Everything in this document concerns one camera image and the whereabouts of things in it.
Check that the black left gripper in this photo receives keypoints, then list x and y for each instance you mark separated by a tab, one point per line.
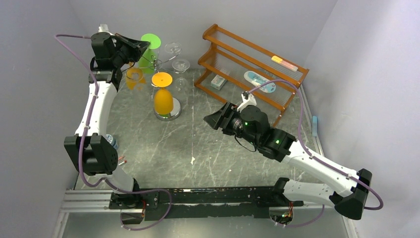
139	47

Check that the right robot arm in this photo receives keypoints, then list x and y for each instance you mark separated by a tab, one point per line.
342	188

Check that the blue white blister pack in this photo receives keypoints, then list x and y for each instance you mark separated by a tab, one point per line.
257	80

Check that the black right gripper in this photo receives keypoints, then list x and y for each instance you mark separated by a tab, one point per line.
225	118

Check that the clear tall wine glass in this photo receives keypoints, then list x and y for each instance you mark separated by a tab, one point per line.
174	49

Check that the small white blue box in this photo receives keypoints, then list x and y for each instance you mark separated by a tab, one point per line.
218	82

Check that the green plastic goblet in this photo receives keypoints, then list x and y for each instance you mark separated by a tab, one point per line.
146	62

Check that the yellow pink eraser bar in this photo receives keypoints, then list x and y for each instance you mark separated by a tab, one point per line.
284	63

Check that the orange plastic goblet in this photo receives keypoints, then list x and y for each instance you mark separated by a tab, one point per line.
132	85
163	99

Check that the orange wooden shelf rack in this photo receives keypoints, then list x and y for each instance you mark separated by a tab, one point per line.
230	56

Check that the chrome wine glass rack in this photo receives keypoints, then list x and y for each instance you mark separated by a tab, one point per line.
176	112

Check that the small blue white jar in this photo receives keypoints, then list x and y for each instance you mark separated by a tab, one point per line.
112	141

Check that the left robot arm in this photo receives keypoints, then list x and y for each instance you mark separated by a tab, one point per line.
94	158

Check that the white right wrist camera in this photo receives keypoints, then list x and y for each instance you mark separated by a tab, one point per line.
248	99

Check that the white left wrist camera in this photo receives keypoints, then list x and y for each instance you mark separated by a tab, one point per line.
104	28

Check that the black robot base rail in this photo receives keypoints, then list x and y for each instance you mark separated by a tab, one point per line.
156	204

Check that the light blue sponge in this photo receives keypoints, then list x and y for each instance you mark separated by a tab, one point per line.
314	126

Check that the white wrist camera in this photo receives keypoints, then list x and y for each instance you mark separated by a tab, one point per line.
248	99
104	28

